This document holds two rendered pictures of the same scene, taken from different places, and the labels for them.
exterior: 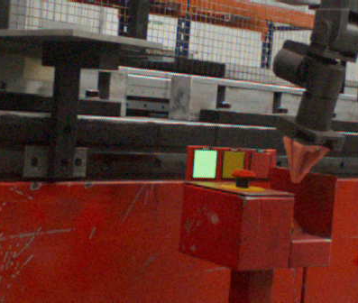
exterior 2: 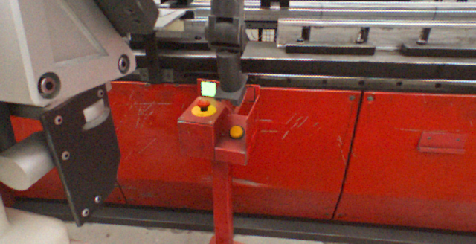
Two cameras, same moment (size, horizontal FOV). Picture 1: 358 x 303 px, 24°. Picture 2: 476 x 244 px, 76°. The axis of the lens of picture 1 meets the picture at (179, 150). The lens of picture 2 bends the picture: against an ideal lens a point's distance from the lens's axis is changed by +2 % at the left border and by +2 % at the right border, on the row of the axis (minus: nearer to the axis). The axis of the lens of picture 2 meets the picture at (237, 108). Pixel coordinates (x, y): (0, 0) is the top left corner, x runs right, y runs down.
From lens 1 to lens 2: 125 cm
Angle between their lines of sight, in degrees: 55
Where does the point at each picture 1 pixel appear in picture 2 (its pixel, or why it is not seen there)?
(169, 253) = not seen: hidden behind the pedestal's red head
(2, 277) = (139, 117)
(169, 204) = not seen: hidden behind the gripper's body
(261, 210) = (190, 129)
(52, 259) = (163, 114)
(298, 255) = (220, 155)
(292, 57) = not seen: hidden behind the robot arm
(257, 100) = (342, 33)
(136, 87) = (297, 15)
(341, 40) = (213, 38)
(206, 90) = (292, 30)
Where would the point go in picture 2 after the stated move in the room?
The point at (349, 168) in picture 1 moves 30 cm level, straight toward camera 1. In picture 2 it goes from (410, 85) to (340, 104)
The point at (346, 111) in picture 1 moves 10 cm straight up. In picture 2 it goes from (454, 36) to (465, 6)
